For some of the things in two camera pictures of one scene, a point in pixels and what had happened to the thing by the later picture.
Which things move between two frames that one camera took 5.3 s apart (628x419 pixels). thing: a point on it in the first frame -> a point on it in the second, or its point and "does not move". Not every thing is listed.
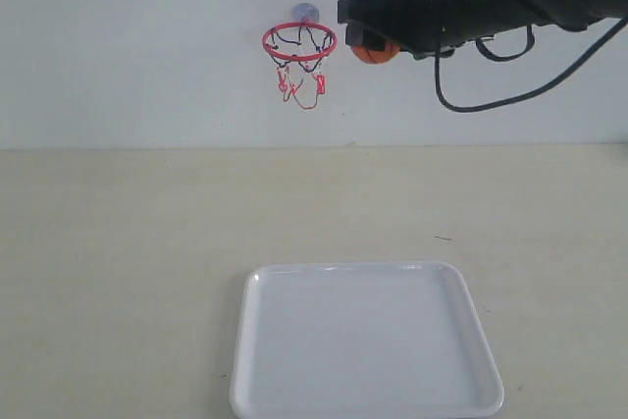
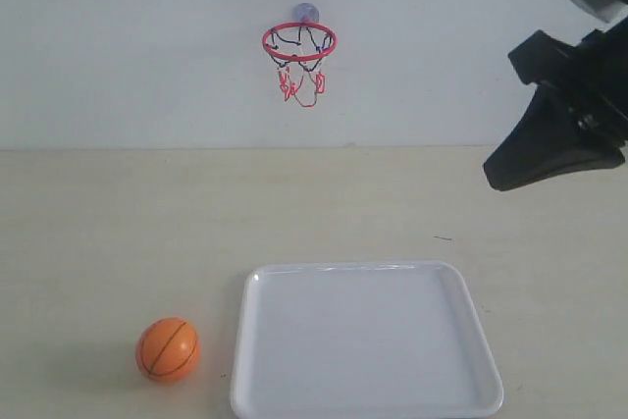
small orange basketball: (376, 56) -> (167, 349)
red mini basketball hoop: (297, 49) does not move
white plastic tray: (363, 340) does not move
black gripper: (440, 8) -> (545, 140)
